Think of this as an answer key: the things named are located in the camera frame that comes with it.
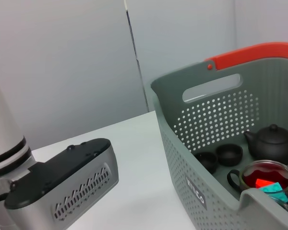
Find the glass teacup black holder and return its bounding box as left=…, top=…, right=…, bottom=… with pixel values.
left=227, top=160, right=288, bottom=201
left=268, top=195, right=288, bottom=216

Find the grey perforated storage bin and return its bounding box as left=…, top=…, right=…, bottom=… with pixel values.
left=150, top=58, right=288, bottom=230

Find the small dark clay teacup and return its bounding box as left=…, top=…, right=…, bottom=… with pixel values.
left=193, top=151, right=218, bottom=175
left=215, top=143, right=244, bottom=168

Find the dark clay teapot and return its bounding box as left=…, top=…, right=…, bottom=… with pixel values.
left=243, top=124, right=288, bottom=166

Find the orange bin handle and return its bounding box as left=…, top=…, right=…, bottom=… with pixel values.
left=204, top=42, right=288, bottom=72

